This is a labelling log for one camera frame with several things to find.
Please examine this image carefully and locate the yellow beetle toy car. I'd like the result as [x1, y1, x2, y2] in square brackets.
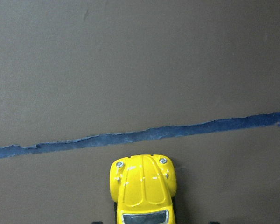
[109, 154, 177, 224]

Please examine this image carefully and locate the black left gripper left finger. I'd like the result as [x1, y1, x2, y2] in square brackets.
[91, 221, 103, 224]

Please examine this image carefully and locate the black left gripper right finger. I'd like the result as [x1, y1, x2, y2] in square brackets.
[209, 221, 220, 224]

